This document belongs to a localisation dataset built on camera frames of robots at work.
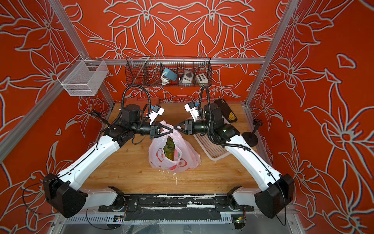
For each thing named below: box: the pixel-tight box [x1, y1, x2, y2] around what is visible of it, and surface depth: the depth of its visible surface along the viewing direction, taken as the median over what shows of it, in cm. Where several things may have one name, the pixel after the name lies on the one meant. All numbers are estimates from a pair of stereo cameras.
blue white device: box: [160, 67, 178, 85], surface depth 86 cm
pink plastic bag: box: [148, 119, 202, 174], surface depth 67 cm
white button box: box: [195, 73, 208, 84], surface depth 97 cm
